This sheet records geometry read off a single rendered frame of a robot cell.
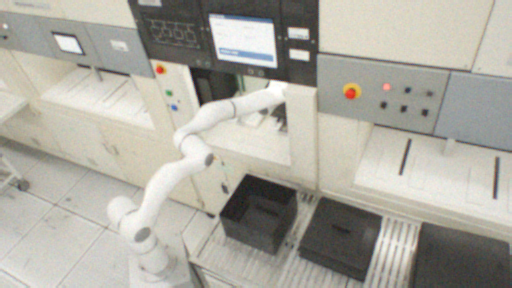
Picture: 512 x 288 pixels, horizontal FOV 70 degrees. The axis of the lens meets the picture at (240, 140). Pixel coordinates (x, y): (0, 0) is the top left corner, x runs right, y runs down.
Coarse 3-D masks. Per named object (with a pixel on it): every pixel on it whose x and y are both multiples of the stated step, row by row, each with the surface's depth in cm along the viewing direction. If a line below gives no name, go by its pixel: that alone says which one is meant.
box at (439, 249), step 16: (432, 224) 140; (432, 240) 135; (448, 240) 134; (464, 240) 134; (480, 240) 133; (496, 240) 132; (416, 256) 135; (432, 256) 131; (448, 256) 130; (464, 256) 129; (480, 256) 129; (496, 256) 128; (416, 272) 128; (432, 272) 127; (448, 272) 126; (464, 272) 126; (480, 272) 125; (496, 272) 124
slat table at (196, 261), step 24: (312, 192) 190; (216, 216) 188; (384, 216) 174; (216, 240) 178; (384, 240) 165; (408, 240) 163; (192, 264) 174; (216, 264) 169; (264, 264) 165; (288, 264) 164; (312, 264) 162
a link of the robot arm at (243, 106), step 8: (272, 88) 165; (280, 88) 167; (248, 96) 164; (256, 96) 163; (264, 96) 163; (272, 96) 163; (280, 96) 165; (232, 104) 156; (240, 104) 159; (248, 104) 162; (256, 104) 163; (264, 104) 163; (272, 104) 164; (280, 104) 172; (240, 112) 159; (248, 112) 163
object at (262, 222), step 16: (256, 176) 180; (240, 192) 183; (256, 192) 191; (272, 192) 183; (288, 192) 176; (224, 208) 171; (240, 208) 188; (256, 208) 186; (272, 208) 185; (288, 208) 166; (224, 224) 171; (240, 224) 162; (256, 224) 180; (272, 224) 179; (288, 224) 173; (240, 240) 174; (256, 240) 165; (272, 240) 158
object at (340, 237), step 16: (320, 208) 170; (336, 208) 169; (352, 208) 168; (320, 224) 164; (336, 224) 160; (352, 224) 162; (368, 224) 161; (304, 240) 160; (320, 240) 159; (336, 240) 157; (352, 240) 156; (368, 240) 155; (304, 256) 163; (320, 256) 156; (336, 256) 152; (352, 256) 151; (368, 256) 150; (352, 272) 152
